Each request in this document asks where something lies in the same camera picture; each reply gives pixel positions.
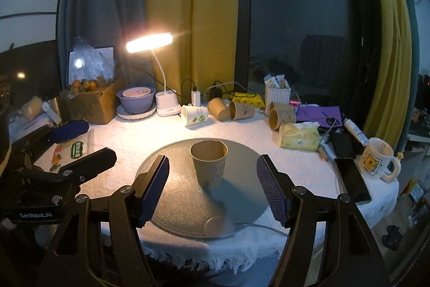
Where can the brown paper cup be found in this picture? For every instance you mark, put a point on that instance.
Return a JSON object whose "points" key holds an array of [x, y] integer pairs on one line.
{"points": [[218, 108], [209, 166], [281, 120], [242, 110], [284, 106]]}

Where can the round grey turntable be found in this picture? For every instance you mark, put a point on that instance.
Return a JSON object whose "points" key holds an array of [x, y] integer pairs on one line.
{"points": [[181, 199]]}

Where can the yellow curtain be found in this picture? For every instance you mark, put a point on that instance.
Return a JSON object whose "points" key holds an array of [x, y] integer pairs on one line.
{"points": [[195, 4], [389, 48]]}

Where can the purple cloth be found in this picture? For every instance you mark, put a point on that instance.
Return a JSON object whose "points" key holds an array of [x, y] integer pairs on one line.
{"points": [[319, 115]]}

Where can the black charger plug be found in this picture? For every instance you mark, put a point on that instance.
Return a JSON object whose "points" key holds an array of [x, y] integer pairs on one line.
{"points": [[216, 93]]}

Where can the green label packet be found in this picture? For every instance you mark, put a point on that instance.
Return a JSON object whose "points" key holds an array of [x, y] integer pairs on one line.
{"points": [[76, 149]]}

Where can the white tube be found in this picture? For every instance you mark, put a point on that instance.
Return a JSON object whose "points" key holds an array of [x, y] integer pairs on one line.
{"points": [[356, 133]]}

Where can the white plastic basket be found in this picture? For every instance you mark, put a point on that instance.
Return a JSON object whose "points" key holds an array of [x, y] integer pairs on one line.
{"points": [[277, 94]]}

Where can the white desk lamp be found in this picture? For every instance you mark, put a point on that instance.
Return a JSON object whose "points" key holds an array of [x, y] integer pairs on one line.
{"points": [[150, 41]]}

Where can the yellow tissue pack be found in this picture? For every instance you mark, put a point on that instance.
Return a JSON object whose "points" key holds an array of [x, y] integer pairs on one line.
{"points": [[300, 138]]}

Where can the white charger plug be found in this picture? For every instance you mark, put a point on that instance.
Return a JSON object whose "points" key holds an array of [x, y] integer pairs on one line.
{"points": [[196, 97]]}

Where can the white bear-print mug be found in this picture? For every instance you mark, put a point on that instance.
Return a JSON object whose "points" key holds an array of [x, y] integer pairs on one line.
{"points": [[377, 163]]}

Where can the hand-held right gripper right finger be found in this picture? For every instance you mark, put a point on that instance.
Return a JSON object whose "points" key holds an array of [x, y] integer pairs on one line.
{"points": [[272, 194]]}

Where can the white plate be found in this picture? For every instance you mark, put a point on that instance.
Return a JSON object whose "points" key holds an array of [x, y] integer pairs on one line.
{"points": [[136, 114]]}

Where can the black smartphone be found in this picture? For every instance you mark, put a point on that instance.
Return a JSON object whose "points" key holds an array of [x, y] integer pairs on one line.
{"points": [[352, 180]]}

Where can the white green-print paper cup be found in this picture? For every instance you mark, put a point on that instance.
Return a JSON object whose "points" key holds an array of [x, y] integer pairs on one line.
{"points": [[196, 116]]}

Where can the black pouch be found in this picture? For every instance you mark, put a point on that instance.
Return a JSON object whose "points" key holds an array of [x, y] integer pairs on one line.
{"points": [[342, 145]]}

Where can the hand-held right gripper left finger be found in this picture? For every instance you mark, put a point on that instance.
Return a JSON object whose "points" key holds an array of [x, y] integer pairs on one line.
{"points": [[154, 194]]}

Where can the crumpled clear plastic bag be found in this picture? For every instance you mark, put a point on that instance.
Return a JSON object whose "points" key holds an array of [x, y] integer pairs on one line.
{"points": [[32, 114]]}

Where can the yellow bag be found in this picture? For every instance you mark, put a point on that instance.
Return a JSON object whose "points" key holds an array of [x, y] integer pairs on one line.
{"points": [[248, 99]]}

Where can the dark slipper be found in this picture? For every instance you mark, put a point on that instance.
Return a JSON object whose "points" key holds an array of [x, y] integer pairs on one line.
{"points": [[393, 235]]}

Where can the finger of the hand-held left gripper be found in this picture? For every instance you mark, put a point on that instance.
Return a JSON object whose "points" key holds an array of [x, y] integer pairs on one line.
{"points": [[95, 161], [72, 129]]}

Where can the cardboard box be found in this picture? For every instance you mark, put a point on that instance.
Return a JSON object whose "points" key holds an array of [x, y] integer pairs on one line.
{"points": [[90, 103]]}

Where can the pile of oranges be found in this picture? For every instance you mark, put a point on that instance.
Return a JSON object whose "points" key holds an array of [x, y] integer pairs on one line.
{"points": [[88, 85]]}

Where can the purple bowl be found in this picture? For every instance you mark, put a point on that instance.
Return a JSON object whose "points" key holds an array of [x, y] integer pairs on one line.
{"points": [[136, 99]]}

